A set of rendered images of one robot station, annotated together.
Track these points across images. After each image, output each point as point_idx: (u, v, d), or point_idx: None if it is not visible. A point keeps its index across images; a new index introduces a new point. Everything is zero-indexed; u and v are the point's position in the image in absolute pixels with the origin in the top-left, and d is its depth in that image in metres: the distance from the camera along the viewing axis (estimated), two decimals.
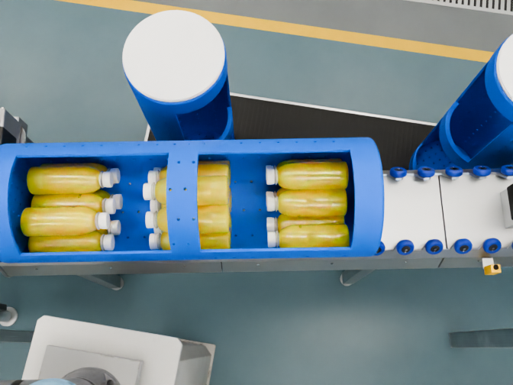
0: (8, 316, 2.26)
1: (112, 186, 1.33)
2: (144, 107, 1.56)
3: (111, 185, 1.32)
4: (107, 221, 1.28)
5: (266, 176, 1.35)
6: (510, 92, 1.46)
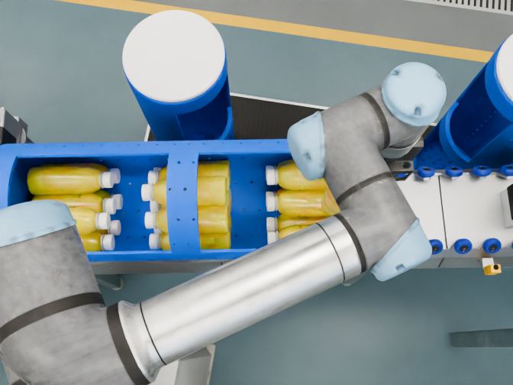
0: None
1: (112, 186, 1.33)
2: (144, 107, 1.56)
3: (111, 186, 1.33)
4: (108, 221, 1.29)
5: (266, 176, 1.35)
6: (510, 92, 1.46)
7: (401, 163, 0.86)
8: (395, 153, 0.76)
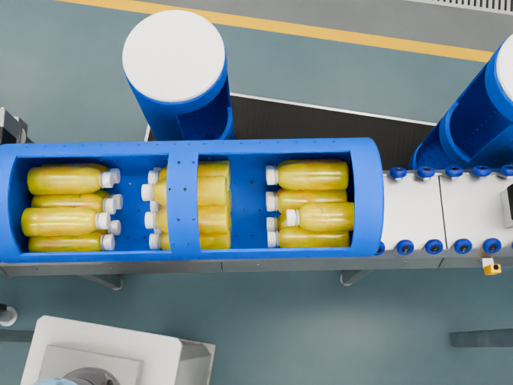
0: (8, 316, 2.26)
1: (112, 186, 1.33)
2: (144, 107, 1.56)
3: (111, 186, 1.33)
4: (108, 221, 1.29)
5: (266, 176, 1.35)
6: (510, 92, 1.46)
7: None
8: None
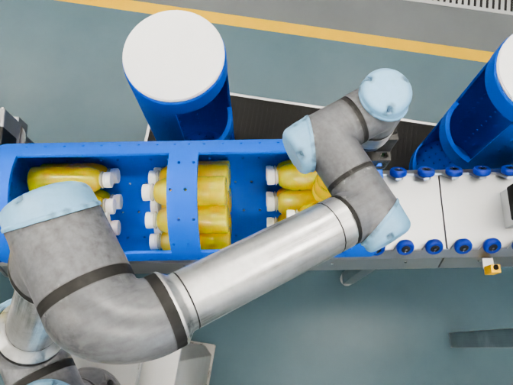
0: None
1: (112, 186, 1.33)
2: (144, 107, 1.56)
3: (111, 186, 1.33)
4: (108, 221, 1.29)
5: (266, 176, 1.35)
6: (510, 92, 1.46)
7: (380, 153, 0.99)
8: (372, 144, 0.89)
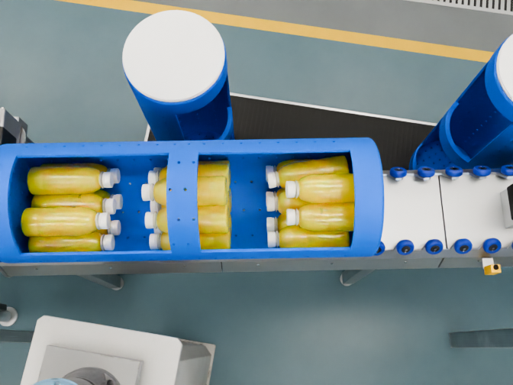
0: (8, 316, 2.26)
1: (112, 186, 1.33)
2: (144, 107, 1.56)
3: (111, 186, 1.33)
4: (108, 221, 1.29)
5: None
6: (510, 92, 1.46)
7: None
8: None
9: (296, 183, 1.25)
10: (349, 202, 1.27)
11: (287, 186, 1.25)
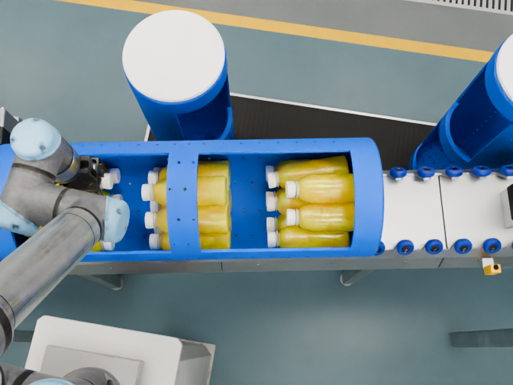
0: None
1: (111, 187, 1.33)
2: (144, 107, 1.56)
3: (111, 187, 1.33)
4: None
5: None
6: (510, 92, 1.46)
7: (92, 183, 1.14)
8: (55, 178, 1.03)
9: (296, 183, 1.25)
10: (349, 202, 1.27)
11: (287, 186, 1.25)
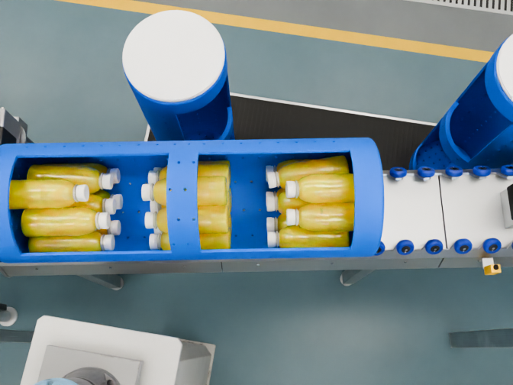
0: (8, 316, 2.26)
1: (111, 187, 1.33)
2: (144, 107, 1.56)
3: (111, 187, 1.33)
4: (108, 221, 1.29)
5: None
6: (510, 92, 1.46)
7: None
8: None
9: (296, 183, 1.25)
10: (349, 202, 1.27)
11: (287, 186, 1.25)
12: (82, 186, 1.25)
